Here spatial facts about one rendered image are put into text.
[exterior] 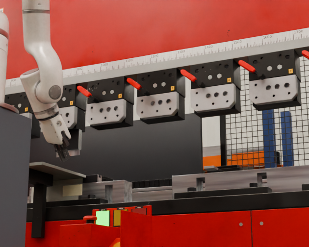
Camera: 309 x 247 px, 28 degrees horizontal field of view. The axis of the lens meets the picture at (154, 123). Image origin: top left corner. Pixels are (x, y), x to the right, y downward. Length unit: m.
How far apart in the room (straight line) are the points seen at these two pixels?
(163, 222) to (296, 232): 0.40
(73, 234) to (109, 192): 0.49
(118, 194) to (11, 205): 0.76
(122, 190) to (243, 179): 0.42
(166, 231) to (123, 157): 0.91
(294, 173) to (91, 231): 0.64
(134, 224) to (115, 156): 1.11
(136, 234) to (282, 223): 0.41
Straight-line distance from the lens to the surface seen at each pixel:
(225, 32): 2.08
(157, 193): 2.32
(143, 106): 2.10
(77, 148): 2.24
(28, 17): 2.07
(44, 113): 2.09
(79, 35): 2.34
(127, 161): 2.71
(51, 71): 2.00
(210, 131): 6.61
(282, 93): 1.95
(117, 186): 2.10
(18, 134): 1.44
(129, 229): 1.64
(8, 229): 1.39
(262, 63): 2.00
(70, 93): 2.27
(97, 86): 2.22
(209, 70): 2.05
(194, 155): 2.58
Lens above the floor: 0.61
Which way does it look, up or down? 15 degrees up
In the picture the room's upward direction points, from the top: straight up
